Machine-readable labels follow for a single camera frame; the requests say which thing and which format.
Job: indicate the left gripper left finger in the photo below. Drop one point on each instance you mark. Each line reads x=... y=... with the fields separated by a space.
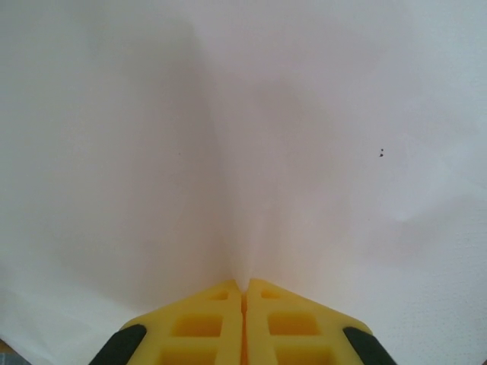
x=228 y=334

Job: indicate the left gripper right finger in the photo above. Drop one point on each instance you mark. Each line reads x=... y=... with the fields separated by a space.
x=258 y=334

